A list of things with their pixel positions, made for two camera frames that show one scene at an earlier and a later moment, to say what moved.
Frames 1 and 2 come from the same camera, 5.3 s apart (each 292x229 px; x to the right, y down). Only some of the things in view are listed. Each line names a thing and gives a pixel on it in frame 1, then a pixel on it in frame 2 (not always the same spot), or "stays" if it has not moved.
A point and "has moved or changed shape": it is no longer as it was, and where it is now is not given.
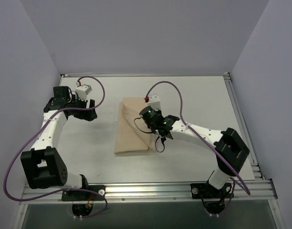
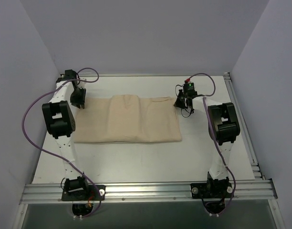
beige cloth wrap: x=131 y=134 has moved or changed shape
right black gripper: x=147 y=113 -> x=181 y=100
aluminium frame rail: x=247 y=191 stays
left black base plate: x=85 y=195 stays
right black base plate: x=205 y=191 stays
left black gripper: x=86 y=110 -> x=77 y=99
